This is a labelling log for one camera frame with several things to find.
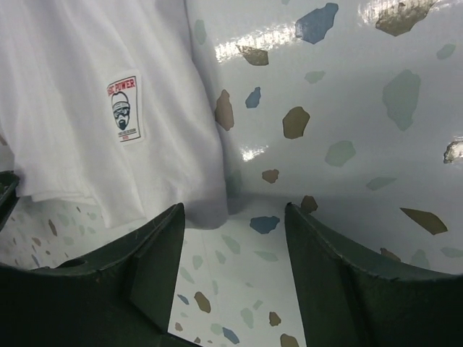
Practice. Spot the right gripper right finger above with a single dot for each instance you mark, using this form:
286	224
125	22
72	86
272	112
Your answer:
349	295

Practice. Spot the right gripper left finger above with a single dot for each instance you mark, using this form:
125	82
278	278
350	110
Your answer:
118	295

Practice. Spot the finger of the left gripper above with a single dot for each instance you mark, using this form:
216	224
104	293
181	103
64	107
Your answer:
8	200

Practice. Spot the white navy tank top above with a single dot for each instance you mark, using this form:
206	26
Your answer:
101	102

